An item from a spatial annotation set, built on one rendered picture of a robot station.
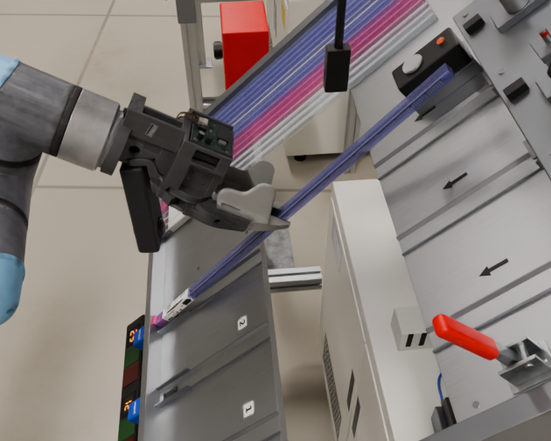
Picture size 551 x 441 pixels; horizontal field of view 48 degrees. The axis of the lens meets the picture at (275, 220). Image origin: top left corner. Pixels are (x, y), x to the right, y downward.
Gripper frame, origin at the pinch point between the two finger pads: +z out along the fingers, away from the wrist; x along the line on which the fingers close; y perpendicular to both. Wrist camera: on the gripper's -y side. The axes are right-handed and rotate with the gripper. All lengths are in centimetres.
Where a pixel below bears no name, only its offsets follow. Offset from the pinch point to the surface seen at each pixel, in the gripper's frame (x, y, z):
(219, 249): 8.4, -13.3, -1.4
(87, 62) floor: 199, -91, -35
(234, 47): 71, -10, -2
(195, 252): 11.4, -17.6, -3.3
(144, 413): -10.7, -25.6, -4.9
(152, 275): 10.6, -23.5, -7.4
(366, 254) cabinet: 24.9, -16.3, 27.2
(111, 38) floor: 219, -85, -30
